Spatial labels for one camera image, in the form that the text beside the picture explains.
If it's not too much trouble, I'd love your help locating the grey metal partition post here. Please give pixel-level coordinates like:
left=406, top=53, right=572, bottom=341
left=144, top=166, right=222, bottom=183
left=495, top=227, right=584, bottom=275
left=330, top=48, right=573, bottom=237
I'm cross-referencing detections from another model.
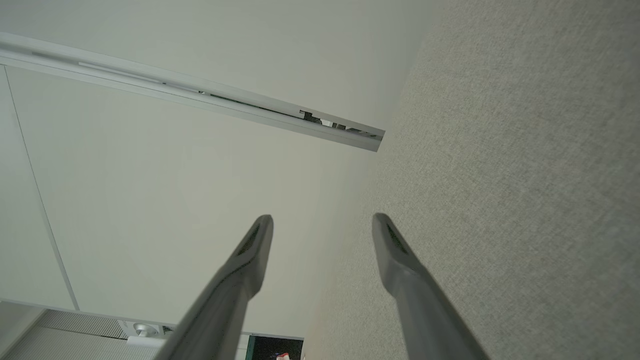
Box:
left=0, top=32, right=386, bottom=153

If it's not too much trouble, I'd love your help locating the white round-lens fixture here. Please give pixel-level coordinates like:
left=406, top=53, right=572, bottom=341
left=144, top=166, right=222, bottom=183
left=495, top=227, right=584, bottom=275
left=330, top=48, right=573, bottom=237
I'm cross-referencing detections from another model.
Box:
left=117, top=320, right=176, bottom=349

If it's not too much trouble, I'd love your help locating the black screen panel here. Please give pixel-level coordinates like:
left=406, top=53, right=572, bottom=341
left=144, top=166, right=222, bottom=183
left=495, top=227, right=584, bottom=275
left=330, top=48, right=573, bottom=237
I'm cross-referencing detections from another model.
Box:
left=247, top=335, right=304, bottom=360

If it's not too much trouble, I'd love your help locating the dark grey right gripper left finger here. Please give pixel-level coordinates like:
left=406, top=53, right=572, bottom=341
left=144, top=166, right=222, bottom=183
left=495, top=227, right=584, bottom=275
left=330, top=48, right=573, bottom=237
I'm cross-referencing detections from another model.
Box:
left=154, top=214, right=275, bottom=360

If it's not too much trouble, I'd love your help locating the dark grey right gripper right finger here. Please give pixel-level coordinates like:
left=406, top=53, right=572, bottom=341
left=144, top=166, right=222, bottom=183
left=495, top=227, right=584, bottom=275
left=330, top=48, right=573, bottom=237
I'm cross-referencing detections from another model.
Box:
left=371, top=213, right=490, bottom=360

